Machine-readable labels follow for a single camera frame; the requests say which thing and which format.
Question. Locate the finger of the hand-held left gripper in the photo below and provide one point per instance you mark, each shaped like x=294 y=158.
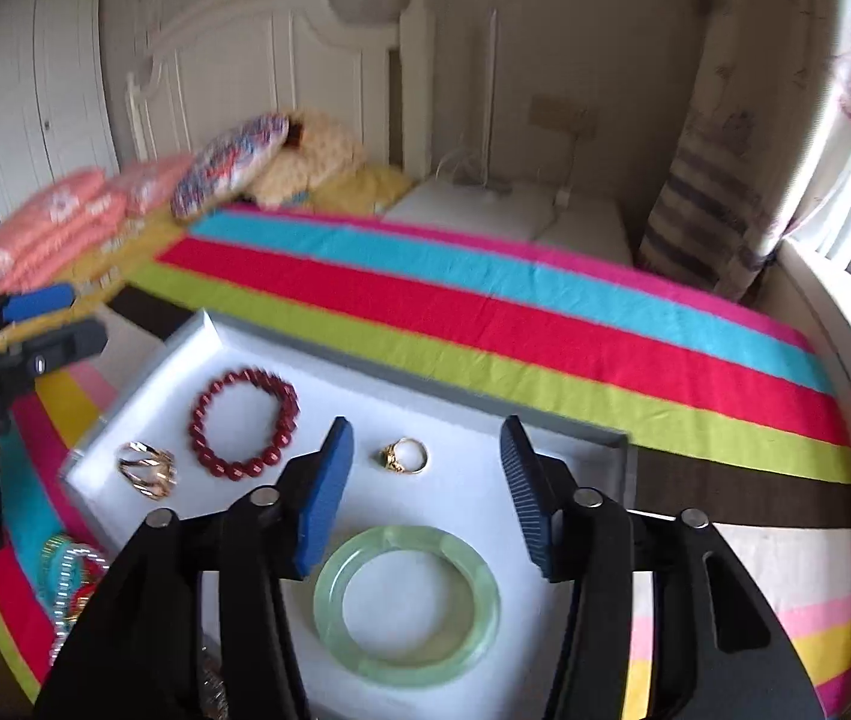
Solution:
x=43 y=301
x=58 y=345

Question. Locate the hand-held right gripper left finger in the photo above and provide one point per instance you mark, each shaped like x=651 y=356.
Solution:
x=324 y=499

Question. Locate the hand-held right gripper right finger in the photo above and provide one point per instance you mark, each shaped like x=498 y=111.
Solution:
x=527 y=499

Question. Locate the green jade bangle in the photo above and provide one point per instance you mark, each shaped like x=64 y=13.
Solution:
x=326 y=600

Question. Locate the grey white jewelry box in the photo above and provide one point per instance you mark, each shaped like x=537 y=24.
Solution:
x=425 y=502

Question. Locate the pile of assorted jewelry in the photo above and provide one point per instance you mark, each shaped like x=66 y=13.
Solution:
x=65 y=562

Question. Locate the pink floral folded quilt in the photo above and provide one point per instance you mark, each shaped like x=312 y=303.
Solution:
x=43 y=225

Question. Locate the pink pillow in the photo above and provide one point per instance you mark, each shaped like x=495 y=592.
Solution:
x=159 y=176

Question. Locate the striped colourful blanket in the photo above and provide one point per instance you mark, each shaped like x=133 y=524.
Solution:
x=470 y=315

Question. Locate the white wardrobe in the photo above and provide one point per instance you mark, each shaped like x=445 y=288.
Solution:
x=20 y=90

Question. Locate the round patterned cushion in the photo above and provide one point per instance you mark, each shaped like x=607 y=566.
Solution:
x=230 y=161

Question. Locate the white nightstand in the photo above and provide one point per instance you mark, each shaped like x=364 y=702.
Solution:
x=500 y=214

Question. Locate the white charger plug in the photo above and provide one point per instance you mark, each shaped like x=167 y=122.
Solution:
x=563 y=196

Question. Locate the beige plush blanket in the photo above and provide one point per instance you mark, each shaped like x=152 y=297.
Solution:
x=313 y=157

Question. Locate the white wooden headboard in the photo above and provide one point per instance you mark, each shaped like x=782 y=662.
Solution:
x=245 y=52

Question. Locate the printed striped curtain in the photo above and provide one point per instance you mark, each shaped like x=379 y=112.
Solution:
x=718 y=165

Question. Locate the white lamp pole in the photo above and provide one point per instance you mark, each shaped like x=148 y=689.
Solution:
x=491 y=90

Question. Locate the beige wall socket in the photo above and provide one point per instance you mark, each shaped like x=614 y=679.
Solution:
x=560 y=118

